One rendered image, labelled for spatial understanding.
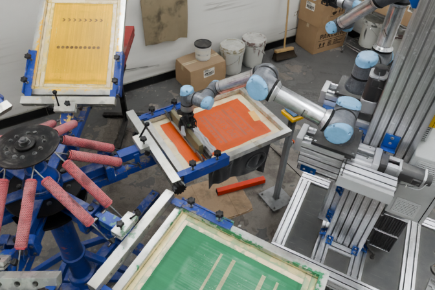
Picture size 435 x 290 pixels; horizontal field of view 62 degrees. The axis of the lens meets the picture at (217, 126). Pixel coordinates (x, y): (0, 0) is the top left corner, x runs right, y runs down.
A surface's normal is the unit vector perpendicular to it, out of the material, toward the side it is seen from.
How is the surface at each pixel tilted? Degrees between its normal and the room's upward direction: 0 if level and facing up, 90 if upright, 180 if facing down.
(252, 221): 0
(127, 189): 0
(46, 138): 0
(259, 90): 88
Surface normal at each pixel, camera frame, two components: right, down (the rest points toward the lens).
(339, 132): -0.33, 0.64
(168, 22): 0.08, 0.66
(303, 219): 0.03, -0.76
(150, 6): 0.41, 0.58
